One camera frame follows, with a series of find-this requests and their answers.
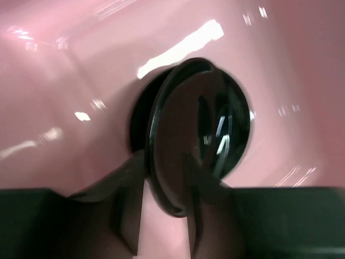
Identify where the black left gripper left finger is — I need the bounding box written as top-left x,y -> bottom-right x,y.
68,150 -> 145,256

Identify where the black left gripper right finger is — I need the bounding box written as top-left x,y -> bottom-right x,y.
183,154 -> 243,258

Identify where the glossy black plate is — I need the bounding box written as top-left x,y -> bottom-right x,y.
129,57 -> 251,217

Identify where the pink plastic bin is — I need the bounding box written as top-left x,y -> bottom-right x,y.
1,1 -> 344,258

